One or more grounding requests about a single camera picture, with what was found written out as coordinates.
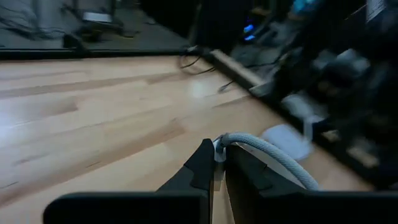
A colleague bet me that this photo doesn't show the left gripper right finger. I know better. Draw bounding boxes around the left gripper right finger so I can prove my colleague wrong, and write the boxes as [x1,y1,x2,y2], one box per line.
[225,145,398,224]

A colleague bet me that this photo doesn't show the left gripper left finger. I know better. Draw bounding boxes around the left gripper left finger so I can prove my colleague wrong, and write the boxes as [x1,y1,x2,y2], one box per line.
[43,139,216,224]

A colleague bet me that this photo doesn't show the white USB cable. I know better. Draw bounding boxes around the white USB cable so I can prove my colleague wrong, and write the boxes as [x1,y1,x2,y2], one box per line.
[214,132,320,191]

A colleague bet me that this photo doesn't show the white square power hub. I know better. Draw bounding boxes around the white square power hub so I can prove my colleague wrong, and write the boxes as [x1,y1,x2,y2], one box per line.
[260,124,313,161]

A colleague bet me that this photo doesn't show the black USB cable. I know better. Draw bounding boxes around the black USB cable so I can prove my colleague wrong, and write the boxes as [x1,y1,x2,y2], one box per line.
[177,45,236,94]

